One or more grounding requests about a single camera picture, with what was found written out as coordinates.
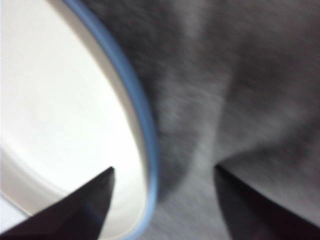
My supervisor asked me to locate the white round plate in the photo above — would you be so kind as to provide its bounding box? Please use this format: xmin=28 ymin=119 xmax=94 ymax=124
xmin=0 ymin=0 xmax=149 ymax=240

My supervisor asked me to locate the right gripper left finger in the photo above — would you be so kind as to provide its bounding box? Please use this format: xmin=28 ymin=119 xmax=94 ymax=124
xmin=0 ymin=166 xmax=116 ymax=240

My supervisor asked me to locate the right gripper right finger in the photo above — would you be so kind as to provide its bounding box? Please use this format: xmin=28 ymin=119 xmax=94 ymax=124
xmin=214 ymin=164 xmax=320 ymax=240

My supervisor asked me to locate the blue round plate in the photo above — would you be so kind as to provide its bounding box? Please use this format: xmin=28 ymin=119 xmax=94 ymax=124
xmin=61 ymin=0 xmax=160 ymax=240

